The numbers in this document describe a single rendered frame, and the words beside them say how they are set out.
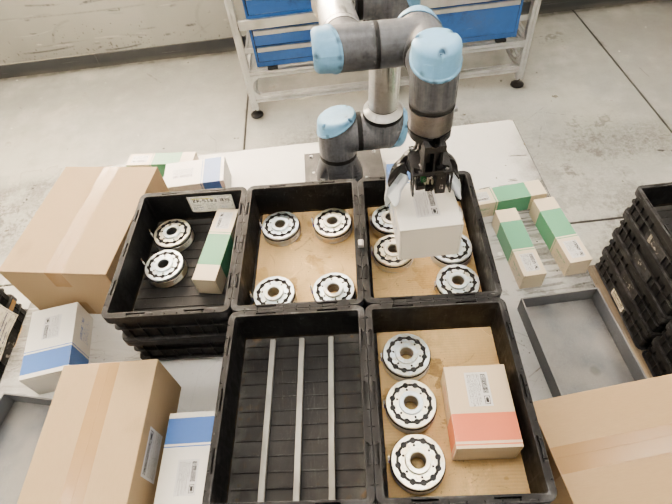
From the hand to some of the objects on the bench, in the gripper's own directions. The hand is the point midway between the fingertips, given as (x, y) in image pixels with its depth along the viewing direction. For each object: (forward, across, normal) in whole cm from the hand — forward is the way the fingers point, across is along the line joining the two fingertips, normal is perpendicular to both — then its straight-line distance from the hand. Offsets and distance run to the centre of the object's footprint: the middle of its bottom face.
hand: (421, 199), depth 98 cm
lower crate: (+41, -57, +10) cm, 71 cm away
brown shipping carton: (+41, -73, -31) cm, 89 cm away
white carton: (+42, -64, +54) cm, 93 cm away
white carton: (+41, -54, -37) cm, 77 cm away
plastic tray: (+41, +37, -17) cm, 58 cm away
